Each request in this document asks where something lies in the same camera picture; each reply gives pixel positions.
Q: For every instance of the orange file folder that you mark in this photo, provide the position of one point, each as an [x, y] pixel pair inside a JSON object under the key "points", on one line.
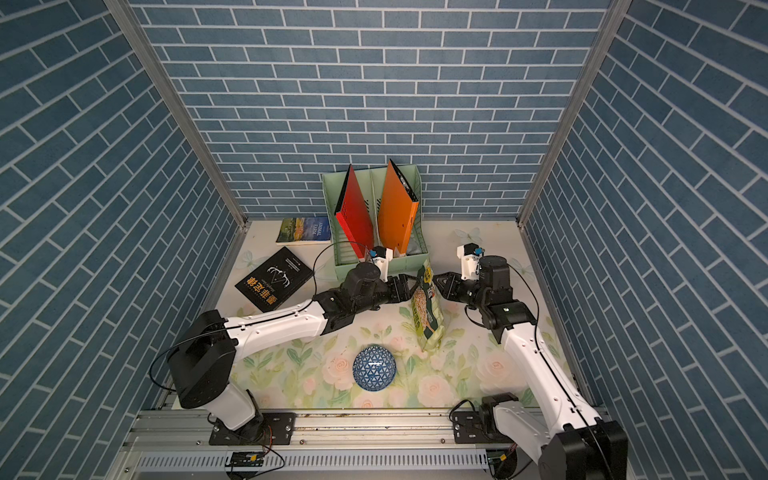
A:
{"points": [[398, 208]]}

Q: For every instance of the green oats bag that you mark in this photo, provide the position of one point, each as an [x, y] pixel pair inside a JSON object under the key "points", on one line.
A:
{"points": [[427, 315]]}

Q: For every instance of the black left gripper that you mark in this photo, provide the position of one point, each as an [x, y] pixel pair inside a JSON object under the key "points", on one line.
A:
{"points": [[403, 294]]}

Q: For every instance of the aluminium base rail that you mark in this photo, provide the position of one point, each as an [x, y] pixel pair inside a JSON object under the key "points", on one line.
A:
{"points": [[318, 444]]}

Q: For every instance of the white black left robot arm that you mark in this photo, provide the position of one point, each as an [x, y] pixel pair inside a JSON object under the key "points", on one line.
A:
{"points": [[201, 361]]}

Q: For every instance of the red file folder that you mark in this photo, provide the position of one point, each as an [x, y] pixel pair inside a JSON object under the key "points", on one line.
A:
{"points": [[352, 214]]}

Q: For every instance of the small black controller box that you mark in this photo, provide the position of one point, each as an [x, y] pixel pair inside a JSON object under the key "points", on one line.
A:
{"points": [[245, 460]]}

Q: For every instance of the blue patterned ceramic bowl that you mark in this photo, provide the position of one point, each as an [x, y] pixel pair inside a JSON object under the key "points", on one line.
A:
{"points": [[374, 368]]}

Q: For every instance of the landscape cover book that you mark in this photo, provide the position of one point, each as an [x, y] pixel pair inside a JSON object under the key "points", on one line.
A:
{"points": [[304, 230]]}

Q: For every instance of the black book with antlers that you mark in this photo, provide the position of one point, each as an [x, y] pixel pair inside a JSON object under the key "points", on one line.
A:
{"points": [[275, 280]]}

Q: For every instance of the mint green file organizer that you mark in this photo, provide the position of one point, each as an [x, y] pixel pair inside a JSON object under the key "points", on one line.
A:
{"points": [[375, 215]]}

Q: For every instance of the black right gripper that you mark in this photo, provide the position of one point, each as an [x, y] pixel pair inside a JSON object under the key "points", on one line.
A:
{"points": [[450, 287]]}

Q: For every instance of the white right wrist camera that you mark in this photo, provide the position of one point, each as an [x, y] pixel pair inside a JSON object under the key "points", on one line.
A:
{"points": [[469, 255]]}

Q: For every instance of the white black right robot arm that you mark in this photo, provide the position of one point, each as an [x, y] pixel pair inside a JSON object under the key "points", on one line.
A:
{"points": [[570, 439]]}

